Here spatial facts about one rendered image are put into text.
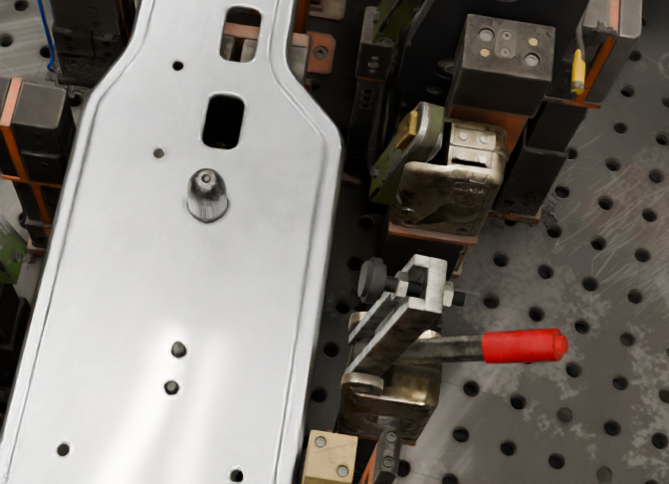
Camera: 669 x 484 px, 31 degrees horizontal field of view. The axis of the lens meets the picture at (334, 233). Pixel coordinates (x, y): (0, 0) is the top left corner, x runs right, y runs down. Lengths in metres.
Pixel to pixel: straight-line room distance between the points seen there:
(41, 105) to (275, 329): 0.28
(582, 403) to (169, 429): 0.51
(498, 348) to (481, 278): 0.49
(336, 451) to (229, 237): 0.21
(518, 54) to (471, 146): 0.08
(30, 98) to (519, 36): 0.41
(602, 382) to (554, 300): 0.10
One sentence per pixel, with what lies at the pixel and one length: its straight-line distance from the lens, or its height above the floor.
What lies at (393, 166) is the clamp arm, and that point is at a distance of 0.96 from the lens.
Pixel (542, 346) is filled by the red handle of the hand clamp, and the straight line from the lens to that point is 0.82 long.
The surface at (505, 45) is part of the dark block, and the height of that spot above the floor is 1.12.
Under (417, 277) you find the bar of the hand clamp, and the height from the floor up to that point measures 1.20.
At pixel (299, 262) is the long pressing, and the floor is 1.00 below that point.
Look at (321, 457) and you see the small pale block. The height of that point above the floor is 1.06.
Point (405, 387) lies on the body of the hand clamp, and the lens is 0.89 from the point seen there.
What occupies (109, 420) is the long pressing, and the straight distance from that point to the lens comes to 0.93.
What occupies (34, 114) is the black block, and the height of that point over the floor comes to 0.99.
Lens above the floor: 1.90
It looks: 66 degrees down
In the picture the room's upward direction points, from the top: 11 degrees clockwise
